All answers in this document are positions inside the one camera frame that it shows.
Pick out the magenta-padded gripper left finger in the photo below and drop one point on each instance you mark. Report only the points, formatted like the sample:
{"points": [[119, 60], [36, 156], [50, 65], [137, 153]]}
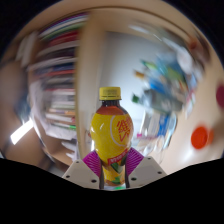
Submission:
{"points": [[80, 172]]}

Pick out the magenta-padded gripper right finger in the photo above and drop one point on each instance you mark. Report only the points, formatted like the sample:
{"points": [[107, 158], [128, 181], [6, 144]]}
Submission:
{"points": [[148, 170]]}

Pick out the yellow-label drink bottle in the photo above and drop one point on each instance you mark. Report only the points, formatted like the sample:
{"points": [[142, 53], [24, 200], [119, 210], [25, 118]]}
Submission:
{"points": [[110, 133]]}

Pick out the orange plastic cup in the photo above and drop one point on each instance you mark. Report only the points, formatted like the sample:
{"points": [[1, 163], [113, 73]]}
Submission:
{"points": [[200, 137]]}

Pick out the white ceiling light bar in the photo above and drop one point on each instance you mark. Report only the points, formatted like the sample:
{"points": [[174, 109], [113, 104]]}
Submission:
{"points": [[21, 132]]}

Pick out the flat round red coaster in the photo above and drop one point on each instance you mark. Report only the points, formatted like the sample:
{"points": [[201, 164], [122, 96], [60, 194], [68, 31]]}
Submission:
{"points": [[220, 96]]}

